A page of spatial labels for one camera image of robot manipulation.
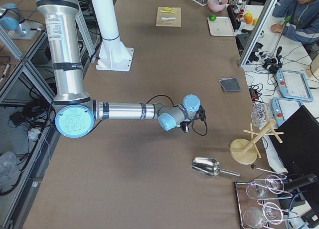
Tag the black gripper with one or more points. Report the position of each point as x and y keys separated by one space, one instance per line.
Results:
x=184 y=128

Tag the white ceramic spoon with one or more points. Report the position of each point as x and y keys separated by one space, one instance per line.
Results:
x=168 y=18

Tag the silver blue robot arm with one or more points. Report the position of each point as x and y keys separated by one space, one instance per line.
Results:
x=77 y=114

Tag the pink ice bowl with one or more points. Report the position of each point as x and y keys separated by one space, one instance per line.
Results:
x=215 y=6

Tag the grey folded cloth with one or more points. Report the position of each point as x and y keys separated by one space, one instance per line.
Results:
x=229 y=84

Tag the metal scoop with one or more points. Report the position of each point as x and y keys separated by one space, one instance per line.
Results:
x=210 y=167

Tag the wooden mug tree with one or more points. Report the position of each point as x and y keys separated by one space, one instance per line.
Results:
x=245 y=151

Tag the clear glass mug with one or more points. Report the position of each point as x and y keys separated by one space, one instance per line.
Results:
x=261 y=114

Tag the blue teach pendant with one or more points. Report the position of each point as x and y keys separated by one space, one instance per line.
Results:
x=284 y=108
x=293 y=85

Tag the beige serving tray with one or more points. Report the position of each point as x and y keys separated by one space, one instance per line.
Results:
x=221 y=26

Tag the bamboo cutting board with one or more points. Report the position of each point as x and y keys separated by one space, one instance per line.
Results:
x=168 y=16

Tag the green lime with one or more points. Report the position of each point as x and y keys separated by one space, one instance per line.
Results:
x=212 y=18

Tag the black monitor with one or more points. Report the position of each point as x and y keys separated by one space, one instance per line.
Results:
x=299 y=150

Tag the wine glass rack tray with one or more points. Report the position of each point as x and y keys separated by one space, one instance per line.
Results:
x=258 y=203

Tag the yellow plastic knife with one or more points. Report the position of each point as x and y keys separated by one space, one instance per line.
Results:
x=167 y=11

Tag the seated person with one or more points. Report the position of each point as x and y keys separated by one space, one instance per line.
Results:
x=303 y=25

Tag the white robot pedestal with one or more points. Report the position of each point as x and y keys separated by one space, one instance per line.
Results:
x=113 y=54

